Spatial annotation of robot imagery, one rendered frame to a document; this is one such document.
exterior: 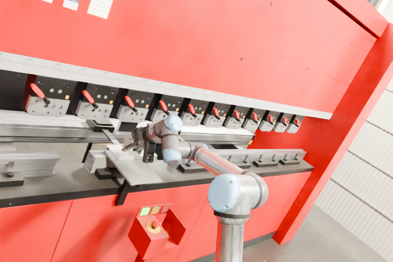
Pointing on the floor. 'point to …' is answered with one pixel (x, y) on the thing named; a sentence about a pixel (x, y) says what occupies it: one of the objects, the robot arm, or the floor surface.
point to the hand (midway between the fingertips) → (128, 151)
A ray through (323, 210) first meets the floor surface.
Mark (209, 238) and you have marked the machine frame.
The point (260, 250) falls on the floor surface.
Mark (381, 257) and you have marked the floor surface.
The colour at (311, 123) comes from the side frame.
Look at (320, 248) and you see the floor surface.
